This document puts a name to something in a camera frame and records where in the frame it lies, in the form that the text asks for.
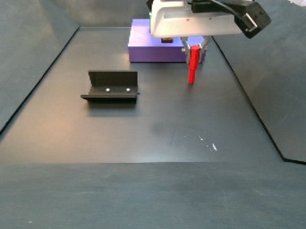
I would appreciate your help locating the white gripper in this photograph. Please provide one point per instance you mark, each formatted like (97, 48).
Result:
(174, 21)

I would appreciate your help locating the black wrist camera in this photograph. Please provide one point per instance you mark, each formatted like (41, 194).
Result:
(251, 16)

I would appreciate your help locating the purple block board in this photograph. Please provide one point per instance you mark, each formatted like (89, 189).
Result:
(148, 49)

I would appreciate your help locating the brown L-shaped bracket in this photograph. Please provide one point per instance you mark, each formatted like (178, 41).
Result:
(168, 40)

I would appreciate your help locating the black angle bracket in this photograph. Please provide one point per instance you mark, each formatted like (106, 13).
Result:
(113, 86)

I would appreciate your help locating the red peg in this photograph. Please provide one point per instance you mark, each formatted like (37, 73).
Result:
(193, 63)

